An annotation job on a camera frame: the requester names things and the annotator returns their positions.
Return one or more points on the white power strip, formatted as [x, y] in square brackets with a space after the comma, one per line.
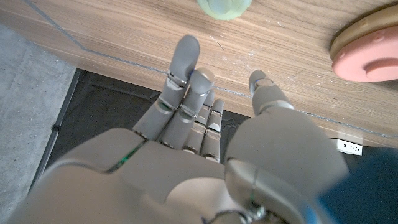
[349, 147]

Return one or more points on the black backdrop curtain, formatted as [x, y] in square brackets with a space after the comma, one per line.
[102, 105]

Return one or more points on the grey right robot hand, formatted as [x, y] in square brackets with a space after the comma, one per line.
[155, 174]

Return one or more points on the black backdrop stand pole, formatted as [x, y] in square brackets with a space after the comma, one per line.
[54, 130]

